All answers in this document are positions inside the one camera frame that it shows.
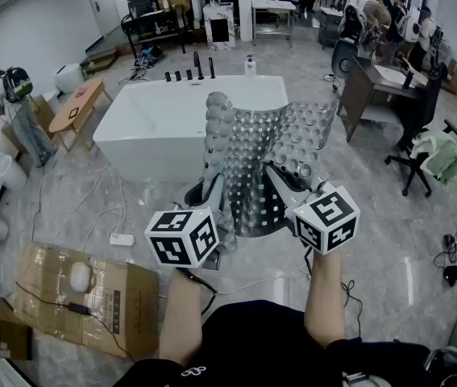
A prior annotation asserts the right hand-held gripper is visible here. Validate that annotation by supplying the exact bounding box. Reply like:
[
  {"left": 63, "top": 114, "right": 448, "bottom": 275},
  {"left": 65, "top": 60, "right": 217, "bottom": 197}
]
[{"left": 265, "top": 163, "right": 361, "bottom": 256}]

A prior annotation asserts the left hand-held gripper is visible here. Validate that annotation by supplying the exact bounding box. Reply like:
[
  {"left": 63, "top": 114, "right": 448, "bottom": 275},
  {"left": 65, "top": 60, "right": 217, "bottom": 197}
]
[{"left": 143, "top": 173, "right": 229, "bottom": 272}]

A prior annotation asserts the grey perforated bath mat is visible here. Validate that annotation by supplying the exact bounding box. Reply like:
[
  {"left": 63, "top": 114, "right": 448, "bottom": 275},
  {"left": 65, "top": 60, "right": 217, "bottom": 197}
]
[{"left": 202, "top": 90, "right": 340, "bottom": 253}]

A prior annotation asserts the person's left forearm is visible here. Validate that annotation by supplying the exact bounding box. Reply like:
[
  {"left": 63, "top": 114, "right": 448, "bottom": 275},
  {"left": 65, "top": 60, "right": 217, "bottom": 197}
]
[{"left": 158, "top": 267, "right": 204, "bottom": 367}]

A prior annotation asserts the person's right forearm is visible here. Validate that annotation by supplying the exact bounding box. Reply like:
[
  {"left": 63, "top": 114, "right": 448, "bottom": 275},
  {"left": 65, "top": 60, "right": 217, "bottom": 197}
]
[{"left": 303, "top": 250, "right": 347, "bottom": 350}]

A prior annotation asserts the white power strip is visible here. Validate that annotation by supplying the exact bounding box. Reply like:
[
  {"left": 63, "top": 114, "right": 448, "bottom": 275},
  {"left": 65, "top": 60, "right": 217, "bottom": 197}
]
[{"left": 109, "top": 233, "right": 136, "bottom": 247}]

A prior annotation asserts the white bathtub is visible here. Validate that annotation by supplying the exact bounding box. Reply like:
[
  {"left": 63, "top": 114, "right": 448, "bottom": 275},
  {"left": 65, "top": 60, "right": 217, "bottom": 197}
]
[{"left": 93, "top": 74, "right": 289, "bottom": 183}]

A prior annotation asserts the wooden vanity cabinet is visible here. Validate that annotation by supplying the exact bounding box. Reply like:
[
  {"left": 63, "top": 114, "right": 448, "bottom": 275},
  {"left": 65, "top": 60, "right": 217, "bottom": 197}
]
[{"left": 337, "top": 56, "right": 429, "bottom": 144}]

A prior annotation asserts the grey round-back chair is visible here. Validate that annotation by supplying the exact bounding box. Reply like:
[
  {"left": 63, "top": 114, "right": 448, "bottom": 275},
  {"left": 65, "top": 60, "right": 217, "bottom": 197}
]
[
  {"left": 423, "top": 347, "right": 457, "bottom": 387},
  {"left": 331, "top": 39, "right": 359, "bottom": 82}
]

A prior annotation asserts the white rounded plastic object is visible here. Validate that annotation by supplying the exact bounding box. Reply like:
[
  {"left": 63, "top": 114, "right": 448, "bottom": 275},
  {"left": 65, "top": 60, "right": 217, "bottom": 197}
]
[{"left": 69, "top": 262, "right": 94, "bottom": 293}]

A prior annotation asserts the wooden coffee table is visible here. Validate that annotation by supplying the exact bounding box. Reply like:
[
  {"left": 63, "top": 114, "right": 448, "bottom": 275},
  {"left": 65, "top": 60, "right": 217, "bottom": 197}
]
[{"left": 48, "top": 77, "right": 113, "bottom": 152}]

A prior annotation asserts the person's black shirt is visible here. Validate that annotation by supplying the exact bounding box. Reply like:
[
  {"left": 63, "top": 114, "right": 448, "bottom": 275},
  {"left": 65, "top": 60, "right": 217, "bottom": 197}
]
[{"left": 113, "top": 299, "right": 434, "bottom": 387}]

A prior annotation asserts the black metal cart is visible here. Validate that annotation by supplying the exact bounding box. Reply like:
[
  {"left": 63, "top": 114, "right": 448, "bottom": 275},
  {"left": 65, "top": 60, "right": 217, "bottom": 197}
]
[{"left": 318, "top": 8, "right": 345, "bottom": 51}]

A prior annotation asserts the green cloth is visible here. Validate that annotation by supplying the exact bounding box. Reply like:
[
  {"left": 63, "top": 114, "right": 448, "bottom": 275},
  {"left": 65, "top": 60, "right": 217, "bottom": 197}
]
[{"left": 409, "top": 130, "right": 457, "bottom": 186}]

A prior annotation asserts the black office chair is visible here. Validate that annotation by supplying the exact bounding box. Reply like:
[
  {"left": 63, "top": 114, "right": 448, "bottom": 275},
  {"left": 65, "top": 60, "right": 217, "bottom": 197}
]
[{"left": 384, "top": 61, "right": 457, "bottom": 199}]

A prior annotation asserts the wooden step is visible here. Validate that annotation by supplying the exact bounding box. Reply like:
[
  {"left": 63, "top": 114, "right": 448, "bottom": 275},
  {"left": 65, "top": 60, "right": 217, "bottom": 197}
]
[{"left": 81, "top": 46, "right": 119, "bottom": 75}]

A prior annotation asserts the large flattened cardboard box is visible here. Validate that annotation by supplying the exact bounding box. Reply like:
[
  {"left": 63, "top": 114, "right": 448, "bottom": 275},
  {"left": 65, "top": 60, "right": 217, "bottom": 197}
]
[{"left": 12, "top": 242, "right": 160, "bottom": 359}]

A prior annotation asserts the black workbench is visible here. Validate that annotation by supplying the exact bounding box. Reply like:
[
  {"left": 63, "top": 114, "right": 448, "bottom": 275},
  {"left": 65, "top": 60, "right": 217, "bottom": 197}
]
[{"left": 121, "top": 9, "right": 188, "bottom": 59}]

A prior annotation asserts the white marble-print cabinet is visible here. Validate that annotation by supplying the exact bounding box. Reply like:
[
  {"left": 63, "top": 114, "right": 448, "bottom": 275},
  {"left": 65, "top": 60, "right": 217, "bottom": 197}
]
[{"left": 202, "top": 2, "right": 237, "bottom": 52}]

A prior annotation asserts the white cylindrical bin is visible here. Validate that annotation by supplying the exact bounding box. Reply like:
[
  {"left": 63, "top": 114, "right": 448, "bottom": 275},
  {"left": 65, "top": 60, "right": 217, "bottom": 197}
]
[{"left": 53, "top": 63, "right": 85, "bottom": 94}]

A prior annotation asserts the white table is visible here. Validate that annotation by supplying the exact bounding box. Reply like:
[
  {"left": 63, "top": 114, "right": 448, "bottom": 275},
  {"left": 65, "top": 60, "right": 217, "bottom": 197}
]
[{"left": 251, "top": 0, "right": 297, "bottom": 48}]

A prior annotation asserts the white door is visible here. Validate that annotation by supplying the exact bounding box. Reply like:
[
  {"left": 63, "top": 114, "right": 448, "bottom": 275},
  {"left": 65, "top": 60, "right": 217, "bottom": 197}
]
[{"left": 85, "top": 0, "right": 123, "bottom": 35}]

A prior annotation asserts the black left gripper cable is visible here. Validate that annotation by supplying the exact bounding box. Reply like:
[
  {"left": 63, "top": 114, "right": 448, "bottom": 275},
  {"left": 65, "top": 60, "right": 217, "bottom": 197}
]
[{"left": 175, "top": 266, "right": 219, "bottom": 316}]

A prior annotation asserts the white power adapter with cable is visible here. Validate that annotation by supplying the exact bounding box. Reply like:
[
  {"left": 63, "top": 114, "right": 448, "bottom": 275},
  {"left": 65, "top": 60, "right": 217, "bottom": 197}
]
[{"left": 30, "top": 163, "right": 128, "bottom": 245}]

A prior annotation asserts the tangle of cables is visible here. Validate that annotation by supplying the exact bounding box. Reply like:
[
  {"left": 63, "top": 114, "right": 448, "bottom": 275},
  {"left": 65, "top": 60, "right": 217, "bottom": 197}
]
[{"left": 130, "top": 46, "right": 165, "bottom": 81}]

